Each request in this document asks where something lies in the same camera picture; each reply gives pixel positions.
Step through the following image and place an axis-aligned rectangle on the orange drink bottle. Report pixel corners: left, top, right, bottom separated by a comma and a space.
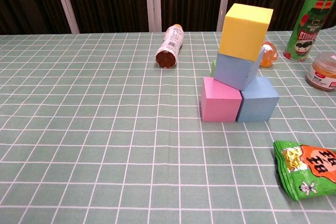
259, 41, 278, 68

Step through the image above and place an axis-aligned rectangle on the pink foam cube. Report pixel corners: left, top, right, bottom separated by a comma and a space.
201, 76, 243, 123

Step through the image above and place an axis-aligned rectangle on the green Pringles can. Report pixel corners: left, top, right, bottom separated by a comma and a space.
283, 0, 336, 62

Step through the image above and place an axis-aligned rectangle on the white label milk tea bottle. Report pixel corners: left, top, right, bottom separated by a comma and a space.
154, 24, 184, 70

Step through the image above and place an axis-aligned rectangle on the green snack bag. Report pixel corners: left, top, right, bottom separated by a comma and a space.
272, 140, 336, 202

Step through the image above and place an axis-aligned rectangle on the yellow foam cube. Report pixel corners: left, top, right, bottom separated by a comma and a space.
218, 3, 274, 62

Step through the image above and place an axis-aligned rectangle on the green checkered tablecloth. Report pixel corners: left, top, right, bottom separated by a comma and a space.
0, 31, 336, 224

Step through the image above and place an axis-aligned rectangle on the clear plastic snack jar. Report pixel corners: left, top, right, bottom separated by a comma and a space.
306, 52, 336, 93

